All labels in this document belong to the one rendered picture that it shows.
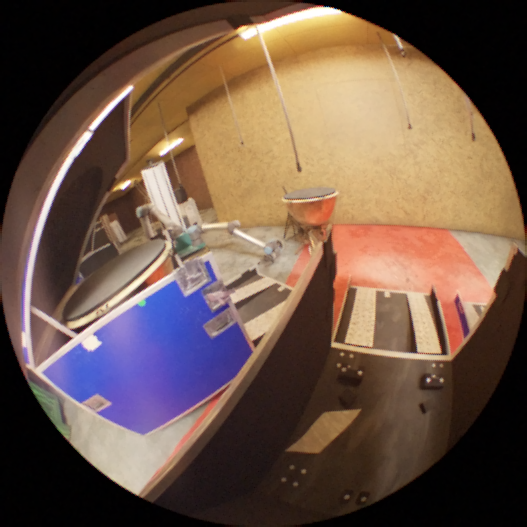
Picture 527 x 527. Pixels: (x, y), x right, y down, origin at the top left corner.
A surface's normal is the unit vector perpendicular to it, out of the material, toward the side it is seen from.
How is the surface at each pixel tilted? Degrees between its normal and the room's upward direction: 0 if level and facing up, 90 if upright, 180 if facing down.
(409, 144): 90
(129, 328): 90
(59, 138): 90
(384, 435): 0
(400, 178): 90
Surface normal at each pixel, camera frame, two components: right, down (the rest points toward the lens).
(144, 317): 0.64, 0.25
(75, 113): 0.84, 0.08
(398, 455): -0.23, -0.84
